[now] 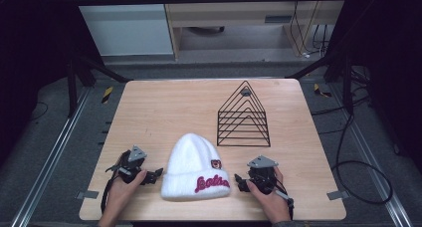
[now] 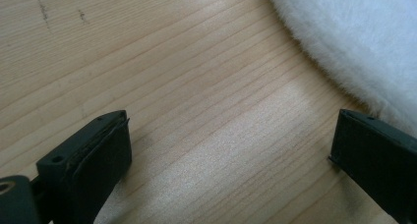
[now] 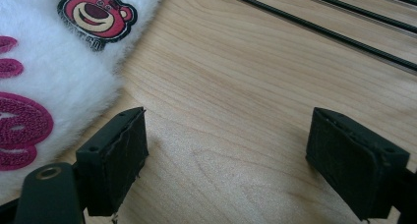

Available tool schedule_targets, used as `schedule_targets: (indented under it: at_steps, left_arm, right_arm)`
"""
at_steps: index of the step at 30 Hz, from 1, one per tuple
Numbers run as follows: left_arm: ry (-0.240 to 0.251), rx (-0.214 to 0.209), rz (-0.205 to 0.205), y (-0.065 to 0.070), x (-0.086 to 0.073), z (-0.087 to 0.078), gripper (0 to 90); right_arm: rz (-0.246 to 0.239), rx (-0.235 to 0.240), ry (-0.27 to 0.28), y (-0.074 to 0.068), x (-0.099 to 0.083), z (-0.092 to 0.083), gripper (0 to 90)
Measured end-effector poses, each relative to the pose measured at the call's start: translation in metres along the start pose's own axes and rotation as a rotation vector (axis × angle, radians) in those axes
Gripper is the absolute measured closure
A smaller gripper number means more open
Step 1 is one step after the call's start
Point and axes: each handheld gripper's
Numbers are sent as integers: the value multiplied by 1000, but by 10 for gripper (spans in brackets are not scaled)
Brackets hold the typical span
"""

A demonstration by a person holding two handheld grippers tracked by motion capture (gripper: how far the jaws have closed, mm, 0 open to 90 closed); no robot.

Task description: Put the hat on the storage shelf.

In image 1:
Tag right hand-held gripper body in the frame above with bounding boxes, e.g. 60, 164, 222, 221
246, 154, 280, 195

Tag hand-held gripper cable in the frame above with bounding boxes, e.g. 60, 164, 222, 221
100, 175, 118, 215
274, 185, 296, 221

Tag black looped floor cable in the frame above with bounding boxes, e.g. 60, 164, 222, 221
330, 112, 394, 205

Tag thin black floor cable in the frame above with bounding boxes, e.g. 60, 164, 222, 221
30, 101, 50, 122

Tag hanging cables under desk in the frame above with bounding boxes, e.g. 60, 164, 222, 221
289, 0, 330, 58

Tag yellow black hazard tape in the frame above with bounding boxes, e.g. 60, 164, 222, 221
313, 83, 332, 99
101, 86, 114, 105

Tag white cabinet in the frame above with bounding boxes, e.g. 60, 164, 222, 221
69, 0, 175, 58

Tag left hand-held gripper cable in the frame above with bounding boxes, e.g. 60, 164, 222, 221
100, 175, 118, 215

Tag metal floor rail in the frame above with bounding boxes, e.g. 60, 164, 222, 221
329, 82, 414, 227
9, 87, 93, 227

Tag black frame strut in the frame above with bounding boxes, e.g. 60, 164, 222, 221
65, 54, 133, 119
286, 52, 355, 115

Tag right hand-held gripper cable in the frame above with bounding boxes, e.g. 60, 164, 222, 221
274, 185, 296, 221

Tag grey table bracket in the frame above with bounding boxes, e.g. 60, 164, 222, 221
325, 189, 351, 201
75, 189, 100, 200

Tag person's left hand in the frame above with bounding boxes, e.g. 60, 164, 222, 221
105, 169, 148, 219

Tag black wire triangular rack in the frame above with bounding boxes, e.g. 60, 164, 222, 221
216, 80, 272, 147

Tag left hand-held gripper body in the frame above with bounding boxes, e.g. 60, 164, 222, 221
105, 144, 148, 185

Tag dark curtain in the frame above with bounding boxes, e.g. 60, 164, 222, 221
326, 0, 422, 175
0, 0, 104, 168

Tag white knit beanie hat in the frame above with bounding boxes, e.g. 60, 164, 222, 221
160, 132, 232, 202

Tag person's right hand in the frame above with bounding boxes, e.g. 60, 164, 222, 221
246, 166, 292, 225

